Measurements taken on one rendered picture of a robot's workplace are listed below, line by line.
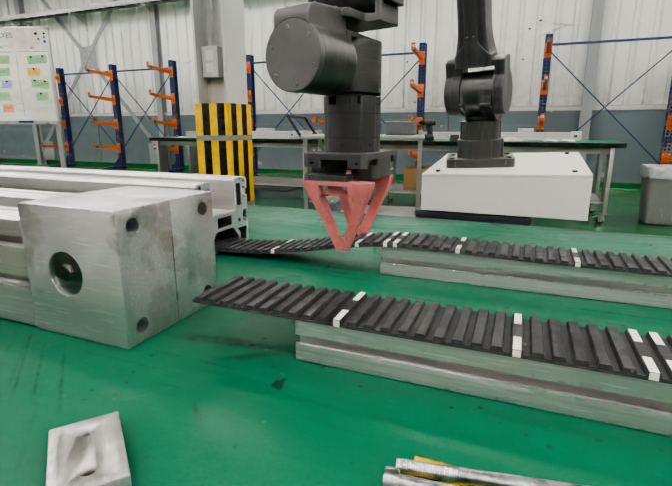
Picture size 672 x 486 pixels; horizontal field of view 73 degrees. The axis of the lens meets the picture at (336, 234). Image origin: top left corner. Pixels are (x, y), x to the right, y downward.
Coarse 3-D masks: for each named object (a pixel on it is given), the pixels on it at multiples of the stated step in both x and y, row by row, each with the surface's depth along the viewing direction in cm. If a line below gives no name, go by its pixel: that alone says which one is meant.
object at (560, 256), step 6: (552, 246) 44; (546, 252) 43; (552, 252) 42; (558, 252) 43; (564, 252) 42; (546, 258) 41; (552, 258) 40; (558, 258) 41; (564, 258) 40; (552, 264) 40; (558, 264) 39; (564, 264) 39; (570, 264) 39
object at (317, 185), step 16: (336, 160) 45; (304, 176) 44; (320, 176) 44; (336, 176) 43; (352, 176) 44; (320, 192) 45; (336, 192) 44; (352, 192) 43; (368, 192) 43; (320, 208) 45; (352, 208) 44; (352, 224) 45; (336, 240) 46; (352, 240) 46
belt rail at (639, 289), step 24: (384, 264) 46; (408, 264) 46; (432, 264) 45; (456, 264) 43; (480, 264) 43; (504, 264) 42; (528, 264) 41; (504, 288) 42; (528, 288) 41; (552, 288) 41; (576, 288) 40; (600, 288) 39; (624, 288) 39; (648, 288) 38
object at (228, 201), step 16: (0, 176) 61; (16, 176) 60; (32, 176) 59; (48, 176) 58; (64, 176) 58; (80, 176) 58; (96, 176) 64; (112, 176) 63; (128, 176) 62; (144, 176) 61; (160, 176) 60; (176, 176) 59; (192, 176) 58; (208, 176) 58; (224, 176) 58; (240, 176) 58; (64, 192) 58; (80, 192) 57; (224, 192) 57; (240, 192) 57; (224, 208) 57; (240, 208) 58; (224, 224) 56; (240, 224) 58
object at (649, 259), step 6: (648, 258) 40; (654, 258) 40; (660, 258) 40; (666, 258) 40; (648, 264) 39; (654, 264) 38; (660, 264) 39; (666, 264) 38; (654, 270) 37; (660, 270) 36; (666, 270) 37; (666, 276) 36
